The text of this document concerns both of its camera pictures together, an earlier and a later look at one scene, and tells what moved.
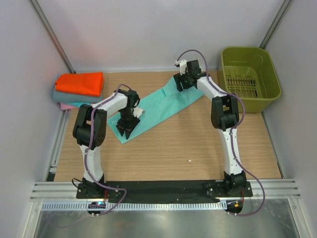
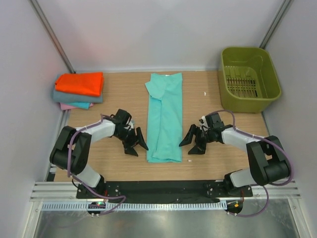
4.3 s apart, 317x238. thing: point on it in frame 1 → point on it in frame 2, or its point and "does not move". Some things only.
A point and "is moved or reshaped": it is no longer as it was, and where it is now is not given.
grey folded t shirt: (63, 97) does not move
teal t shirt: (158, 107) is moved or reshaped
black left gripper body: (127, 124) → (130, 138)
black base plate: (163, 191) does not move
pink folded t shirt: (66, 106) does not move
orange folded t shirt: (89, 84) does not move
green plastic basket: (249, 73) does not move
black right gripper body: (182, 81) → (199, 138)
